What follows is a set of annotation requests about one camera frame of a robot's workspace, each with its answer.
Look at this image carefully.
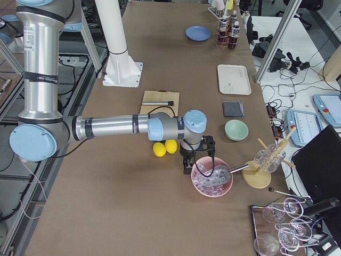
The blue plate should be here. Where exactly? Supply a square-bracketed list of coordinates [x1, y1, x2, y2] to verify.
[185, 26, 211, 42]

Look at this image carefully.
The pink bowl with ice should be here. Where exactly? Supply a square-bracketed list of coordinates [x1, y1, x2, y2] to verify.
[191, 156, 233, 197]

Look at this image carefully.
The yellow lemon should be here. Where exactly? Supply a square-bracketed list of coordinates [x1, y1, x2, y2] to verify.
[165, 139, 178, 154]
[153, 142, 166, 157]

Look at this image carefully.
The metal ice scoop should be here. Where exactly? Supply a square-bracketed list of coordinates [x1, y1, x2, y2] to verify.
[208, 164, 249, 186]

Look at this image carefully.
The green bowl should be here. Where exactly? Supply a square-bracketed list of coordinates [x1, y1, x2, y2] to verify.
[224, 119, 249, 141]

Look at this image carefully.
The grey folded cloth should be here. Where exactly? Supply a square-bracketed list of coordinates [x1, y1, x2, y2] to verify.
[222, 101, 245, 118]

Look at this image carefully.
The wooden mug tree stand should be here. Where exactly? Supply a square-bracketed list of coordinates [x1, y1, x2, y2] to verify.
[242, 126, 296, 189]

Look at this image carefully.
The wooden cutting board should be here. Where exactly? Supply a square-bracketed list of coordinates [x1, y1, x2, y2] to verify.
[140, 91, 180, 117]

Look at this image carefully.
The glass mug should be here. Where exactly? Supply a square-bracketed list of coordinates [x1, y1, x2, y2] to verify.
[254, 144, 286, 173]

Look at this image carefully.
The beige tray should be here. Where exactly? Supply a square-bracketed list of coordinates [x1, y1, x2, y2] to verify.
[217, 64, 251, 95]

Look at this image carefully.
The white pillar with base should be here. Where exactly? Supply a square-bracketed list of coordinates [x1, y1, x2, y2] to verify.
[95, 0, 143, 88]

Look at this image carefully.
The wine glass rack tray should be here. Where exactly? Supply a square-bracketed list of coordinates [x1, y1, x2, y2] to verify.
[249, 196, 335, 256]

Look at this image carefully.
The blue teach pendant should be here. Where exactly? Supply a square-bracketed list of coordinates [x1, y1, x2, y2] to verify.
[286, 109, 323, 147]
[313, 94, 341, 128]

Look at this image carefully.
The dark drink bottle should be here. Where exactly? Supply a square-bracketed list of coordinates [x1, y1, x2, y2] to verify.
[217, 19, 228, 46]
[229, 21, 240, 49]
[229, 10, 237, 26]

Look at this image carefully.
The black laptop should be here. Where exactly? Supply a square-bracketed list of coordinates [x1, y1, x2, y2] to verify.
[293, 125, 340, 201]

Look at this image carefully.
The black handled knife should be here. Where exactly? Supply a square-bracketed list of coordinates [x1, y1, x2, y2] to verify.
[142, 101, 174, 106]

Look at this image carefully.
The copper wire bottle rack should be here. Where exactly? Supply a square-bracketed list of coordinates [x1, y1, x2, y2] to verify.
[208, 7, 240, 49]

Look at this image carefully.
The aluminium frame post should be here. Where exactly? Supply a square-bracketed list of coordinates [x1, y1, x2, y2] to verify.
[255, 0, 302, 84]

